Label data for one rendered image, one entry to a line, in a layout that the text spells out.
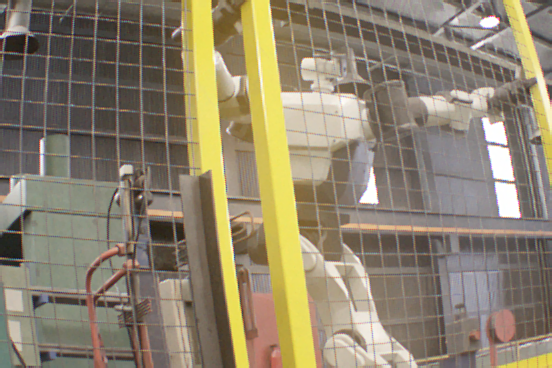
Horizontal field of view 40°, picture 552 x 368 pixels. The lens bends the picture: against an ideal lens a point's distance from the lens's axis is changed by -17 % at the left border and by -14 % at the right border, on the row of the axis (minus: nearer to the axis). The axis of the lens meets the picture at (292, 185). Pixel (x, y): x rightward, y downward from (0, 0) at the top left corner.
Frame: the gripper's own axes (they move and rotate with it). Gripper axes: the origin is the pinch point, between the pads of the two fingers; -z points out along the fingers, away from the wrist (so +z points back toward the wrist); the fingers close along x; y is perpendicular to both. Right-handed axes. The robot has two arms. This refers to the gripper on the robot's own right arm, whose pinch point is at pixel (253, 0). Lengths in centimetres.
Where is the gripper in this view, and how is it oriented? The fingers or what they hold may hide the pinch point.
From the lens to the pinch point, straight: 192.7
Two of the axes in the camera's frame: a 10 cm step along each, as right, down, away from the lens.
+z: -5.9, 3.0, 7.5
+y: -1.2, -9.5, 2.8
